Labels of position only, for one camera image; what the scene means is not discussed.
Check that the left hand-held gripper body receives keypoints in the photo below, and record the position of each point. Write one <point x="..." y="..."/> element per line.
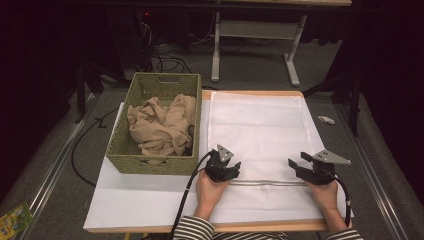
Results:
<point x="218" y="168"/>

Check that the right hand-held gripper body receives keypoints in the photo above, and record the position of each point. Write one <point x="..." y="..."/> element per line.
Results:
<point x="321" y="173"/>

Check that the beige garment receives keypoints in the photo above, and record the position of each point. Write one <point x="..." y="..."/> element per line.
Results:
<point x="160" y="126"/>

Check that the green woven basket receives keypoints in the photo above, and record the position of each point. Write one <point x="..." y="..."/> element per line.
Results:
<point x="143" y="86"/>

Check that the person's right hand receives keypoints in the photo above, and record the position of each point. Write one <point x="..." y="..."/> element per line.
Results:
<point x="325" y="196"/>

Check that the person's left hand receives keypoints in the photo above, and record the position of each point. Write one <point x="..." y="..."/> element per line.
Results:
<point x="208" y="193"/>

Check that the small white object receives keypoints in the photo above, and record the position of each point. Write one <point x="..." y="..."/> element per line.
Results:
<point x="326" y="120"/>

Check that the person's striped torso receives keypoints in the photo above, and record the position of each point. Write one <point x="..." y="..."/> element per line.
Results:
<point x="250" y="236"/>

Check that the black stand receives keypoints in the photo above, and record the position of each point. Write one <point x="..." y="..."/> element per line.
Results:
<point x="355" y="100"/>
<point x="83" y="86"/>

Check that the white board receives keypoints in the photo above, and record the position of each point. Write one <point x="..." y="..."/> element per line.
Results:
<point x="140" y="200"/>

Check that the black computer tower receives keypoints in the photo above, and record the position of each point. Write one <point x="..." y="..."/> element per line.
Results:
<point x="133" y="40"/>

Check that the green printed packet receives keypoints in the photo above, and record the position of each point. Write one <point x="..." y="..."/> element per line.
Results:
<point x="15" y="221"/>

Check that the metal floor rail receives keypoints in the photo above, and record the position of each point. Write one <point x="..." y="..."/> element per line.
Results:
<point x="370" y="173"/>
<point x="56" y="166"/>

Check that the white table frame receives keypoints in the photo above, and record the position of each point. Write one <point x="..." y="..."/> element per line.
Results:
<point x="256" y="29"/>

